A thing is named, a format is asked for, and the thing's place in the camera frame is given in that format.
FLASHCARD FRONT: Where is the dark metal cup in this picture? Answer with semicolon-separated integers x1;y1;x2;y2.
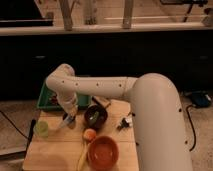
84;105;108;130

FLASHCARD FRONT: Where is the light green plastic cup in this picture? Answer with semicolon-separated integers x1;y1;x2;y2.
33;121;48;138

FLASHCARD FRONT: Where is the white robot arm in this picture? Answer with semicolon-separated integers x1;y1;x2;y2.
45;63;193;171

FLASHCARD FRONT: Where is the orange bowl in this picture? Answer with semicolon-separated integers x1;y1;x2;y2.
87;136;119;171

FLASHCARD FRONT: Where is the black cable on floor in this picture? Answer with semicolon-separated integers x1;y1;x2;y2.
185;103;198;152

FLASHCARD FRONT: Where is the yellow banana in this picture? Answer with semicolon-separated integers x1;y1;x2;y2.
76;142;88;171

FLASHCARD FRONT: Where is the dark blue floor object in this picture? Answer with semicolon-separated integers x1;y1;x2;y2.
190;92;212;108

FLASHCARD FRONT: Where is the orange ball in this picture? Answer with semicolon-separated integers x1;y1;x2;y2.
83;128;97;141

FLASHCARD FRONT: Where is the red object in tray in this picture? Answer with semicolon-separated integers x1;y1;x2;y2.
49;95;58;105

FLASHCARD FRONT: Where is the small black silver object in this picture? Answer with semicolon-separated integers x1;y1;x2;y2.
117;117;132;131

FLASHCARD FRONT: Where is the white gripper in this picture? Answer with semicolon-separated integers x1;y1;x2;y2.
59;99;78;128

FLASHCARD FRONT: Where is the green tray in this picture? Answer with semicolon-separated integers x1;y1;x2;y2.
37;84;91;111

